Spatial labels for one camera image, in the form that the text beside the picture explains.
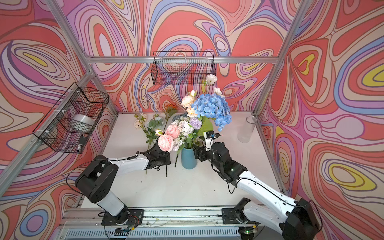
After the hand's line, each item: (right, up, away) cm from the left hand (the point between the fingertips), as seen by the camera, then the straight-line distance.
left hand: (171, 158), depth 94 cm
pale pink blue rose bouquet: (-15, +19, +12) cm, 27 cm away
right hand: (+18, +9, -16) cm, 26 cm away
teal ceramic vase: (+12, +2, -15) cm, 19 cm away
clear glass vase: (+49, +16, +4) cm, 51 cm away
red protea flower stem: (-5, +33, +22) cm, 40 cm away
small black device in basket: (-41, +14, -21) cm, 48 cm away
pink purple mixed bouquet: (+12, +17, -26) cm, 33 cm away
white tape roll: (-40, +22, -24) cm, 51 cm away
